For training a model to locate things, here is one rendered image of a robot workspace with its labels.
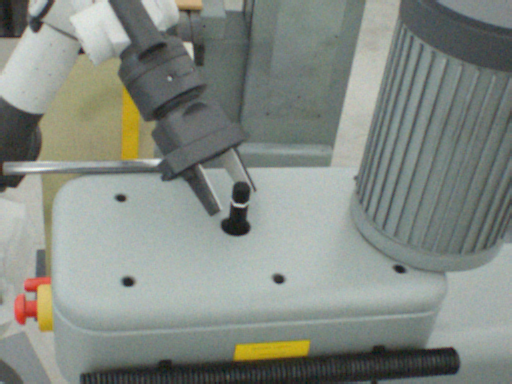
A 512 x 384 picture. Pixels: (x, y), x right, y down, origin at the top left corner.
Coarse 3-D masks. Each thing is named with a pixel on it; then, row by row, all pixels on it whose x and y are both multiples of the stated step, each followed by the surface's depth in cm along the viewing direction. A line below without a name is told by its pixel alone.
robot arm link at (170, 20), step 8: (88, 0) 103; (96, 0) 103; (160, 0) 95; (168, 0) 95; (160, 8) 95; (168, 8) 96; (176, 8) 97; (168, 16) 96; (176, 16) 97; (168, 24) 97
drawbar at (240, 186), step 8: (240, 184) 94; (248, 184) 95; (232, 192) 95; (240, 192) 94; (248, 192) 94; (240, 200) 94; (248, 200) 95; (232, 208) 96; (240, 208) 95; (232, 216) 96; (240, 216) 96; (232, 224) 97; (240, 224) 97; (232, 232) 97; (240, 232) 98
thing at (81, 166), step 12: (12, 168) 100; (24, 168) 101; (36, 168) 101; (48, 168) 101; (60, 168) 102; (72, 168) 102; (84, 168) 102; (96, 168) 102; (108, 168) 103; (120, 168) 103; (132, 168) 103; (144, 168) 104; (156, 168) 104
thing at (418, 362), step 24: (168, 360) 91; (264, 360) 94; (288, 360) 94; (312, 360) 94; (336, 360) 94; (360, 360) 95; (384, 360) 95; (408, 360) 96; (432, 360) 96; (456, 360) 97
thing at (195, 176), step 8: (192, 168) 94; (200, 168) 94; (184, 176) 94; (192, 176) 94; (200, 176) 94; (192, 184) 95; (200, 184) 94; (208, 184) 94; (200, 192) 95; (208, 192) 94; (200, 200) 95; (208, 200) 94; (216, 200) 94; (208, 208) 95; (216, 208) 94
